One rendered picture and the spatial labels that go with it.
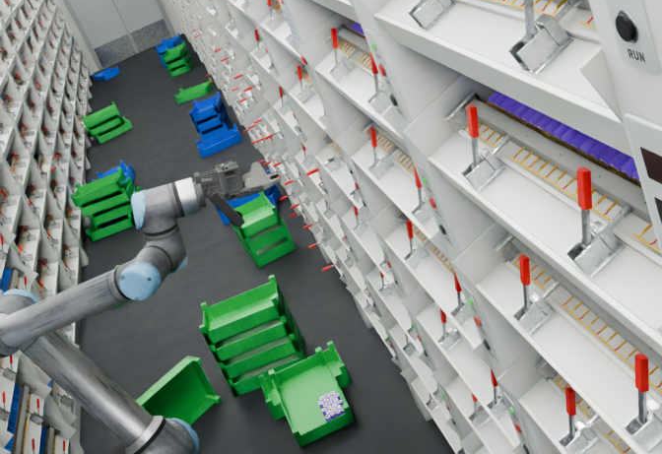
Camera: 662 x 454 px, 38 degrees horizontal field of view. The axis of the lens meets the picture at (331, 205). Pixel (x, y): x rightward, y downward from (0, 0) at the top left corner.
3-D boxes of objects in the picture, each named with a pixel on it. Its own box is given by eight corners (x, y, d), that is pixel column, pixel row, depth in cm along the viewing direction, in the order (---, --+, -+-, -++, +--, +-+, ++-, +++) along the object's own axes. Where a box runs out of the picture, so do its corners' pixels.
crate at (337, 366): (275, 421, 337) (266, 403, 334) (265, 393, 356) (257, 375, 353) (353, 383, 340) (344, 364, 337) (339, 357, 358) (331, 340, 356)
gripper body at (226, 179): (240, 166, 243) (194, 179, 241) (248, 198, 246) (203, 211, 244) (236, 159, 250) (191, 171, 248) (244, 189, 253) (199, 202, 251)
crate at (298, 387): (356, 421, 319) (349, 406, 314) (299, 447, 317) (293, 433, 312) (326, 360, 342) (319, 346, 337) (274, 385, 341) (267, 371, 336)
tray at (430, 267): (509, 387, 150) (455, 333, 145) (397, 253, 206) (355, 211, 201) (605, 297, 149) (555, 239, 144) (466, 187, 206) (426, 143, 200)
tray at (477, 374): (546, 484, 158) (496, 435, 152) (428, 329, 214) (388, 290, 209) (637, 399, 157) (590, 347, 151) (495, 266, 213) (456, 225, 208)
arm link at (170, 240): (145, 281, 247) (132, 238, 242) (163, 258, 257) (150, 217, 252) (178, 279, 244) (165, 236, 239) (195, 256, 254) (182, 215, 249)
